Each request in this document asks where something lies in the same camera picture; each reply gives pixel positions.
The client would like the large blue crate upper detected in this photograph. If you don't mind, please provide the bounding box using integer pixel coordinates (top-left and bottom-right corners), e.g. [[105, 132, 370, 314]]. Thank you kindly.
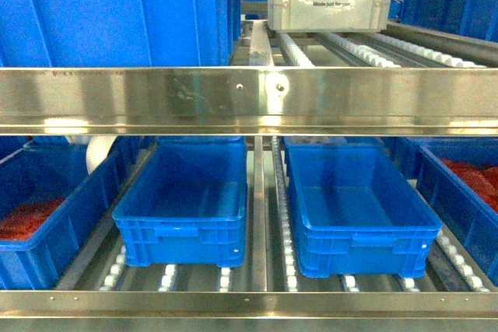
[[1, 0, 240, 68]]

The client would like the blue bin far left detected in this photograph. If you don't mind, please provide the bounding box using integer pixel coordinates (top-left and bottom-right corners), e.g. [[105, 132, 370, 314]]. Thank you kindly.
[[1, 145, 125, 290]]

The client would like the steel shelf rack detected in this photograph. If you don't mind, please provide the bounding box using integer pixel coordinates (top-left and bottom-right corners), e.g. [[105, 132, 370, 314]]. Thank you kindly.
[[1, 21, 497, 331]]

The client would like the blue bin far right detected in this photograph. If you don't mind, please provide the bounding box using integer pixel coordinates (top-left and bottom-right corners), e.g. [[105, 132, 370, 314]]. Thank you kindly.
[[416, 142, 497, 285]]

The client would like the blue bin empty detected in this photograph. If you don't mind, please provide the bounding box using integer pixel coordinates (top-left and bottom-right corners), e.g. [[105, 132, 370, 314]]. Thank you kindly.
[[286, 145, 442, 278], [112, 138, 248, 267]]

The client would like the blue bin right empty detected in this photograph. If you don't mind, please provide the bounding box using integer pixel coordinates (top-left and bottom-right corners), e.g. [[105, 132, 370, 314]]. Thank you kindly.
[[286, 145, 442, 278]]

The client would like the blue bin left empty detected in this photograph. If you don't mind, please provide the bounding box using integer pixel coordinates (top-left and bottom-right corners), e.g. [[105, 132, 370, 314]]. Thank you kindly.
[[112, 138, 248, 267]]

